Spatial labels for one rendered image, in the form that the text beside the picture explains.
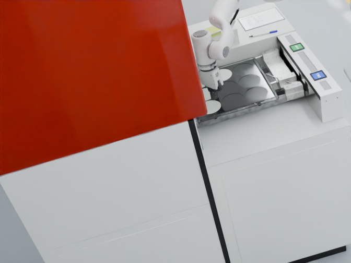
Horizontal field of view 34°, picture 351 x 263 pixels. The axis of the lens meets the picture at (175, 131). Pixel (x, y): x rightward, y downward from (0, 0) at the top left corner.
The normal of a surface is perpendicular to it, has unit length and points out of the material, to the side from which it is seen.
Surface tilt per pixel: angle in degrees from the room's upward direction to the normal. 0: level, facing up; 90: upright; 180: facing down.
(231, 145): 0
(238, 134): 0
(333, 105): 90
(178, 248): 90
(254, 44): 90
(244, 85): 0
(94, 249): 90
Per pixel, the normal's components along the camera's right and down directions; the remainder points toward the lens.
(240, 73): -0.22, -0.77
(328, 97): 0.18, 0.58
